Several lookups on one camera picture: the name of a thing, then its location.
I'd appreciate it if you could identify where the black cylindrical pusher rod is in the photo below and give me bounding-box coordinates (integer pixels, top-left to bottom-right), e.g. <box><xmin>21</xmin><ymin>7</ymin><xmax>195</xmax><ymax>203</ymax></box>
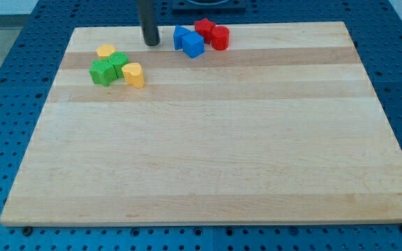
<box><xmin>136</xmin><ymin>0</ymin><xmax>161</xmax><ymax>47</ymax></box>

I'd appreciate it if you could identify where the red star block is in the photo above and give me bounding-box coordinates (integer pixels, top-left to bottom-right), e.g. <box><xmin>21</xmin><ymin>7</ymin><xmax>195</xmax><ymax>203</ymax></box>
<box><xmin>194</xmin><ymin>18</ymin><xmax>216</xmax><ymax>45</ymax></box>

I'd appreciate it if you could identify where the yellow hexagon block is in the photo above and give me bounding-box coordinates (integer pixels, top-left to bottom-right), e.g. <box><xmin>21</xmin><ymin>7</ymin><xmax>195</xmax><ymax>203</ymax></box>
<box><xmin>96</xmin><ymin>44</ymin><xmax>117</xmax><ymax>59</ymax></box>

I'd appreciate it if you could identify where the light wooden board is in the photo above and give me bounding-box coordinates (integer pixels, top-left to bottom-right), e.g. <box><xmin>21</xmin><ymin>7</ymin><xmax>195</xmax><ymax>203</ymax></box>
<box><xmin>0</xmin><ymin>22</ymin><xmax>402</xmax><ymax>227</ymax></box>

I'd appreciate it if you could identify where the yellow heart block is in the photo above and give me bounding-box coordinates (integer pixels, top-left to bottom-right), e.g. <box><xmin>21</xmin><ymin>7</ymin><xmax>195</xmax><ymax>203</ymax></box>
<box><xmin>121</xmin><ymin>62</ymin><xmax>144</xmax><ymax>89</ymax></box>

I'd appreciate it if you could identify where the blue triangle block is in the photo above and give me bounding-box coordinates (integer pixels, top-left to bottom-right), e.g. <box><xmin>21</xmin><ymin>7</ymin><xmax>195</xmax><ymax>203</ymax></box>
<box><xmin>173</xmin><ymin>25</ymin><xmax>191</xmax><ymax>50</ymax></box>

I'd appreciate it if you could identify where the blue cube block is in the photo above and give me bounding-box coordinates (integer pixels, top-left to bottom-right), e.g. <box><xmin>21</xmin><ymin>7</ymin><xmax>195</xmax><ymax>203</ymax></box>
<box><xmin>182</xmin><ymin>31</ymin><xmax>204</xmax><ymax>59</ymax></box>

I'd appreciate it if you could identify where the red cylinder block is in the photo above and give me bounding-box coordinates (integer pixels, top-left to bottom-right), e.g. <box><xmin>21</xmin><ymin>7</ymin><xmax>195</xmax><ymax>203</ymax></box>
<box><xmin>211</xmin><ymin>26</ymin><xmax>230</xmax><ymax>51</ymax></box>

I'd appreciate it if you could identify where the green cylinder block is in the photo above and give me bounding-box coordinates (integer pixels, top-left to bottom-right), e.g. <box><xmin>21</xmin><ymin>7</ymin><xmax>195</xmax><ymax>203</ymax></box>
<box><xmin>107</xmin><ymin>52</ymin><xmax>129</xmax><ymax>78</ymax></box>

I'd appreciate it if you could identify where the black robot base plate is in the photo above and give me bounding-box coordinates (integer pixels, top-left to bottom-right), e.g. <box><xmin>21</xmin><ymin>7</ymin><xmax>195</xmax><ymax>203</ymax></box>
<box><xmin>171</xmin><ymin>0</ymin><xmax>246</xmax><ymax>13</ymax></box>

